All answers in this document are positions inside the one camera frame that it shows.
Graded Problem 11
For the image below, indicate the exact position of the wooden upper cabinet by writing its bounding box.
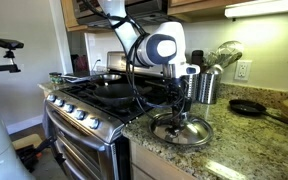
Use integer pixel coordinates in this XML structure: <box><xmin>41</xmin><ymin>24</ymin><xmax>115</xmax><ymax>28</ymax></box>
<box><xmin>60</xmin><ymin>0</ymin><xmax>252</xmax><ymax>33</ymax></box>

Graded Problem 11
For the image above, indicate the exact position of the silver ladle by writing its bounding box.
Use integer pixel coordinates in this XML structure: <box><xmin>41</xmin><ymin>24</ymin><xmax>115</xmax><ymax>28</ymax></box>
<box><xmin>206</xmin><ymin>63</ymin><xmax>225</xmax><ymax>75</ymax></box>

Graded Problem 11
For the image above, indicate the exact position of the stainless steel gas range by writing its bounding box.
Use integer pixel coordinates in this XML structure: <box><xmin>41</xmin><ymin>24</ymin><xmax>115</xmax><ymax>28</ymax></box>
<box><xmin>43</xmin><ymin>50</ymin><xmax>179</xmax><ymax>180</ymax></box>

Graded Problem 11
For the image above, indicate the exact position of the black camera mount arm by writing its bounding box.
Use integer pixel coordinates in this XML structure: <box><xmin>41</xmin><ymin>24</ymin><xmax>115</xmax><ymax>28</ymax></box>
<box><xmin>0</xmin><ymin>49</ymin><xmax>22</xmax><ymax>74</ymax></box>

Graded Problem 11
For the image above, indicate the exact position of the under-cabinet light bar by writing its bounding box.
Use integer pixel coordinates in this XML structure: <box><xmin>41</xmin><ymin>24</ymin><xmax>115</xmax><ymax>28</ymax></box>
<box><xmin>224</xmin><ymin>0</ymin><xmax>288</xmax><ymax>19</ymax></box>

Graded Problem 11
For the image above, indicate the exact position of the small glass jar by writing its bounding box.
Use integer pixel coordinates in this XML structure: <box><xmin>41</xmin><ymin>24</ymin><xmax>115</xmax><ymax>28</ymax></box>
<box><xmin>48</xmin><ymin>71</ymin><xmax>64</xmax><ymax>85</ymax></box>

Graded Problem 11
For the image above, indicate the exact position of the steel pot with lid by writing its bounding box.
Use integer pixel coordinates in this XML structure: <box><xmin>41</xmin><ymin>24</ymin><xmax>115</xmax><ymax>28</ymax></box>
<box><xmin>93</xmin><ymin>82</ymin><xmax>154</xmax><ymax>109</ymax></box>

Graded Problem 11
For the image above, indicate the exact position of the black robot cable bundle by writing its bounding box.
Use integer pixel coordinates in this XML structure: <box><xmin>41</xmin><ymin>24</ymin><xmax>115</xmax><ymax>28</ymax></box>
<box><xmin>80</xmin><ymin>0</ymin><xmax>192</xmax><ymax>121</ymax></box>

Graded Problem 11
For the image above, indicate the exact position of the silver round pan lid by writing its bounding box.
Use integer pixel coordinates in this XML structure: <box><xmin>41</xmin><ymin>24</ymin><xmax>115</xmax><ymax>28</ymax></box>
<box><xmin>148</xmin><ymin>111</ymin><xmax>215</xmax><ymax>147</ymax></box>

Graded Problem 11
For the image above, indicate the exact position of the light wooden base cabinet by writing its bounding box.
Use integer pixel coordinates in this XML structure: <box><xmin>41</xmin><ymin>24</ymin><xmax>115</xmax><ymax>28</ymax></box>
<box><xmin>128</xmin><ymin>139</ymin><xmax>198</xmax><ymax>180</ymax></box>

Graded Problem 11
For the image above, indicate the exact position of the black spatula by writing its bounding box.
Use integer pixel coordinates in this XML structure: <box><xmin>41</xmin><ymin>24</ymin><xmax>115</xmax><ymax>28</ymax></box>
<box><xmin>191</xmin><ymin>49</ymin><xmax>205</xmax><ymax>68</ymax></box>

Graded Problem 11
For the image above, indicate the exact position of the perforated steel utensil holder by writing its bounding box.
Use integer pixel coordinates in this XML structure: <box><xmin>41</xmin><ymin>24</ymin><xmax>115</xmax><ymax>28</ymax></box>
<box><xmin>197</xmin><ymin>71</ymin><xmax>221</xmax><ymax>105</ymax></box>
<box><xmin>183</xmin><ymin>73</ymin><xmax>200</xmax><ymax>102</ymax></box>

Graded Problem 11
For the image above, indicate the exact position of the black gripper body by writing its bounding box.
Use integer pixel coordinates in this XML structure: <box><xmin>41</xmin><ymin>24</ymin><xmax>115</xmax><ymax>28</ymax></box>
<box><xmin>166</xmin><ymin>76</ymin><xmax>193</xmax><ymax>113</ymax></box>

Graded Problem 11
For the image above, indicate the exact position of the black stereo camera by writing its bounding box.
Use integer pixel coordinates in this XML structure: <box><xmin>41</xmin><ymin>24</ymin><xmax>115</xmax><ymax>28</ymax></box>
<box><xmin>0</xmin><ymin>37</ymin><xmax>25</xmax><ymax>51</ymax></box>

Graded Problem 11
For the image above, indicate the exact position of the cardboard piece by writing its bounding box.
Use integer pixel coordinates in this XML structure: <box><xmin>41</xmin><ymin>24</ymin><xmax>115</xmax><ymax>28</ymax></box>
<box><xmin>11</xmin><ymin>133</ymin><xmax>44</xmax><ymax>151</ymax></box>

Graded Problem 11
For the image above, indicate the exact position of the black and orange clamp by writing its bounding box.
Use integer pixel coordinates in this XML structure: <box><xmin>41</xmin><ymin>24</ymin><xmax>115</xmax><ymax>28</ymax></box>
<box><xmin>15</xmin><ymin>135</ymin><xmax>67</xmax><ymax>173</ymax></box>

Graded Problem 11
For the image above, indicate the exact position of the small black cast iron skillet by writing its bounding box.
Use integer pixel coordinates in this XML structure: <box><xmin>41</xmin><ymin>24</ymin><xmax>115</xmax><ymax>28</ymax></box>
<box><xmin>228</xmin><ymin>98</ymin><xmax>288</xmax><ymax>125</ymax></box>

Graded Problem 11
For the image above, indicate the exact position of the stainless steel skillet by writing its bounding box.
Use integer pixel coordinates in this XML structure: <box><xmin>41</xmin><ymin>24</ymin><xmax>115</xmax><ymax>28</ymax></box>
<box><xmin>93</xmin><ymin>73</ymin><xmax>123</xmax><ymax>86</ymax></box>

